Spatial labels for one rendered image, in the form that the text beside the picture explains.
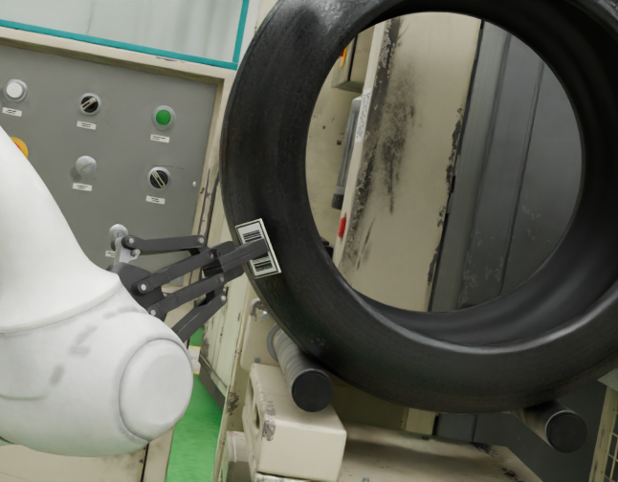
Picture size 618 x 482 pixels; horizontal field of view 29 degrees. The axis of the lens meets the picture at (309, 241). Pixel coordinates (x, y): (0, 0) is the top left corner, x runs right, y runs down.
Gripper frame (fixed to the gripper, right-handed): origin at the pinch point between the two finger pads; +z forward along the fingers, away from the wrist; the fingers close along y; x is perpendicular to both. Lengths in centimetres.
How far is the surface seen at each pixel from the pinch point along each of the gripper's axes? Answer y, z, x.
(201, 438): 96, 214, -292
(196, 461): 95, 187, -265
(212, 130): -14, 53, -53
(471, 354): 18.3, 14.8, 13.1
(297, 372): 14.2, 3.6, -0.9
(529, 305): 21.3, 42.7, 2.4
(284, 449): 20.9, -0.8, -2.3
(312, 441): 21.2, 1.4, -0.2
